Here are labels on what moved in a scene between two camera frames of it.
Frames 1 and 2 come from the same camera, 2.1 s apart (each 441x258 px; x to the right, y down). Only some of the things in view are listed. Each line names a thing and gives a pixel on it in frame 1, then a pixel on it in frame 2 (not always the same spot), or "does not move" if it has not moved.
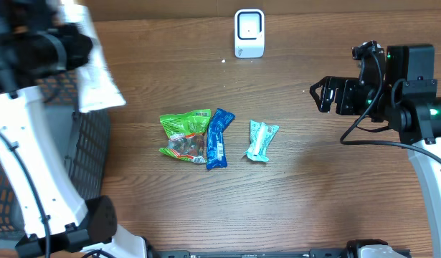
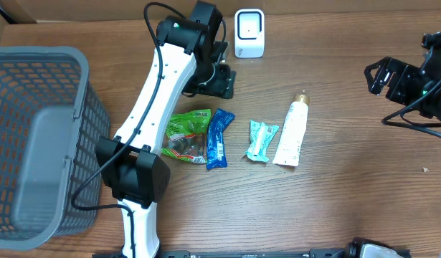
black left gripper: [82, 47] -> [224, 84]
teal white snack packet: [260, 135] does not move
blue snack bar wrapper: [216, 155] does not move
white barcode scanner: [249, 33] does not move
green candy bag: [186, 132] does not move
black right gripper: [345, 86] -> [403, 73]
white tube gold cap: [97, 88] -> [287, 152]
